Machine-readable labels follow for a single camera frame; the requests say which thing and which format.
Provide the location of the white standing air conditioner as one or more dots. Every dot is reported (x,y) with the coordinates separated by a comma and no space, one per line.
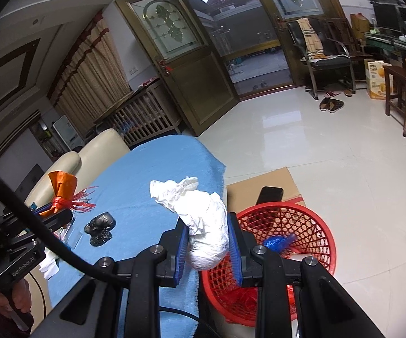
(65,132)

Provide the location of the red plastic basket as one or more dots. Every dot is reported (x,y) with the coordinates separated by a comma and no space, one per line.
(315,225)

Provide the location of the clear plastic piece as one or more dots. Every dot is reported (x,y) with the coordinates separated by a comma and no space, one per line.
(72,237)

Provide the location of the brown wooden stool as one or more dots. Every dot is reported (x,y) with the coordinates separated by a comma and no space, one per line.
(398,74)

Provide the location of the black metal-frame chair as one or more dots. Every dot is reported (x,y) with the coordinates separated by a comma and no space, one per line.
(329,65)

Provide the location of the person's left hand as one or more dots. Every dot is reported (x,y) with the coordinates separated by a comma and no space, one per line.
(22,299)

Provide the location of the orange-red plastic bag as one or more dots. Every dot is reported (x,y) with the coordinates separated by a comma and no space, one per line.
(64,185)

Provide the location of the yellow cardboard box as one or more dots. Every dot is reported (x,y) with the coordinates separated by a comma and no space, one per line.
(377,81)

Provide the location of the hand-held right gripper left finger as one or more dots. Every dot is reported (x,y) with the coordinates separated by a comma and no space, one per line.
(180,253)

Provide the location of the striped beige scarf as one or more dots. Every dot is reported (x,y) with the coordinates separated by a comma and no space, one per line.
(310,38)

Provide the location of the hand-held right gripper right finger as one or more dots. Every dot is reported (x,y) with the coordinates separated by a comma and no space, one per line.
(234,253)

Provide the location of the black computer monitor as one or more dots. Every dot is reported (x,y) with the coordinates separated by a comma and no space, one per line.
(386,16)

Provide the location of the black plastic bag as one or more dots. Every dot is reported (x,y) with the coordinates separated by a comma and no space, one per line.
(99,225)

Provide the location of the blue plastic bag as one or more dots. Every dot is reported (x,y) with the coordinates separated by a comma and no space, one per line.
(277,243)

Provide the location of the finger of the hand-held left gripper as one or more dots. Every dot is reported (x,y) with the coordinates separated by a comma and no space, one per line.
(58,220)
(41,208)

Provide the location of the brown slipper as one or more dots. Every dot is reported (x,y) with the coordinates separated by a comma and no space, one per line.
(325,104)
(336,106)

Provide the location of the brown paper bag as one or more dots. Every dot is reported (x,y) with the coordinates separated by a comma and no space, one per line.
(359,26)

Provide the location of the black television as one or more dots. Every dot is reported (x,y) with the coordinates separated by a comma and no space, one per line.
(32,179)

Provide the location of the beige curtains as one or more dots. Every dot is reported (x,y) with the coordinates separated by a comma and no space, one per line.
(90,77)

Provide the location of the cream leather sofa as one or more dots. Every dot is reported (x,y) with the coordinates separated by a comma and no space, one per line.
(101,148)

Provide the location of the wooden crib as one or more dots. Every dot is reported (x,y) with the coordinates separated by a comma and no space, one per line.
(143,112)

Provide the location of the black flat device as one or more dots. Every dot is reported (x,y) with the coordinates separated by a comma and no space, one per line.
(270,195)

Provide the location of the blue tablecloth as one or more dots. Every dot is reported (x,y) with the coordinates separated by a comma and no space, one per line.
(136,172)

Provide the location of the dark wooden armchair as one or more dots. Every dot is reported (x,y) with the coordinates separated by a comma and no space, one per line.
(347,38)

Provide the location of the white tissue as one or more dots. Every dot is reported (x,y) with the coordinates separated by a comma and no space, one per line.
(206,225)

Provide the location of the brown cardboard sheet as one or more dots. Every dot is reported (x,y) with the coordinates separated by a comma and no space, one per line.
(245,190)

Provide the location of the green desk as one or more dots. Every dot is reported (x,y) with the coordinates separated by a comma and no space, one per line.
(382,42)

